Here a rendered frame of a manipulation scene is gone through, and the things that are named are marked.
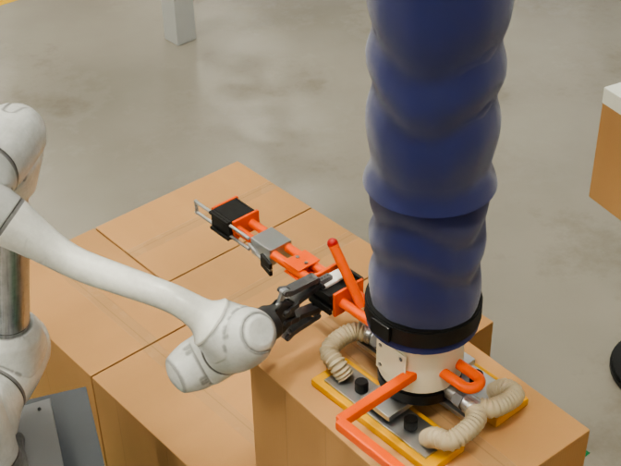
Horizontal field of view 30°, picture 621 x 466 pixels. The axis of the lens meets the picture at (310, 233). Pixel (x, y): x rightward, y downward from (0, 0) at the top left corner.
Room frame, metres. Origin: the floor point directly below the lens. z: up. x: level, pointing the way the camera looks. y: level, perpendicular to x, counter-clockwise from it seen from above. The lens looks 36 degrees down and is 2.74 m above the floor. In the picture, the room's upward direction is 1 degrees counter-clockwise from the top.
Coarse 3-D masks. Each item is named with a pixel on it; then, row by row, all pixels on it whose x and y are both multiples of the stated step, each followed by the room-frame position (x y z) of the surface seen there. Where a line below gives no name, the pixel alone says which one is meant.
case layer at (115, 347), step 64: (192, 192) 3.28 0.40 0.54; (256, 192) 3.27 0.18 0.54; (128, 256) 2.93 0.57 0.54; (192, 256) 2.92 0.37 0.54; (256, 256) 2.91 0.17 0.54; (320, 256) 2.90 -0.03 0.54; (64, 320) 2.62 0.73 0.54; (128, 320) 2.62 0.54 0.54; (64, 384) 2.51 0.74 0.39; (128, 384) 2.34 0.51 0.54; (128, 448) 2.26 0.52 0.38; (192, 448) 2.10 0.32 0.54
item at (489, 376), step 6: (474, 366) 1.78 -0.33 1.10; (480, 366) 1.79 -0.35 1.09; (486, 372) 1.77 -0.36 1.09; (462, 378) 1.75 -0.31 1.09; (468, 378) 1.75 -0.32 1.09; (486, 378) 1.75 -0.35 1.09; (492, 378) 1.75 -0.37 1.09; (498, 378) 1.75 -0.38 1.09; (486, 384) 1.73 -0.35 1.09; (480, 396) 1.70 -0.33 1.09; (486, 396) 1.70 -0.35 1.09; (522, 402) 1.68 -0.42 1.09; (510, 414) 1.66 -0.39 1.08; (492, 420) 1.64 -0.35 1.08; (498, 420) 1.64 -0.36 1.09; (504, 420) 1.64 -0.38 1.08
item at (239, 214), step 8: (232, 200) 2.22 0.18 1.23; (216, 208) 2.19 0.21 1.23; (224, 208) 2.19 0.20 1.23; (232, 208) 2.19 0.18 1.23; (240, 208) 2.19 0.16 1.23; (248, 208) 2.19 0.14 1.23; (232, 216) 2.16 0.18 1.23; (240, 216) 2.16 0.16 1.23; (248, 216) 2.16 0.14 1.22; (256, 216) 2.17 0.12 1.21; (232, 224) 2.14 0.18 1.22; (240, 224) 2.14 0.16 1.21; (248, 224) 2.16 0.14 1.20; (232, 232) 2.14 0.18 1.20
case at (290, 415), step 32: (320, 320) 1.97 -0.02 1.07; (352, 320) 1.97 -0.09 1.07; (288, 352) 1.86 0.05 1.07; (352, 352) 1.86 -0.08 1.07; (480, 352) 1.85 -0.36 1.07; (256, 384) 1.83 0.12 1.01; (288, 384) 1.77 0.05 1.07; (256, 416) 1.84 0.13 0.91; (288, 416) 1.74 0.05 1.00; (320, 416) 1.67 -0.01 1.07; (448, 416) 1.67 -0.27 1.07; (512, 416) 1.66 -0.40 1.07; (544, 416) 1.66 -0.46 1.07; (256, 448) 1.85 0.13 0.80; (288, 448) 1.75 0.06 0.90; (320, 448) 1.66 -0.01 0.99; (352, 448) 1.58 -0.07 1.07; (384, 448) 1.58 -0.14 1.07; (480, 448) 1.58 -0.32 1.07; (512, 448) 1.57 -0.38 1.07; (544, 448) 1.57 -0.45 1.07; (576, 448) 1.60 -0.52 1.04
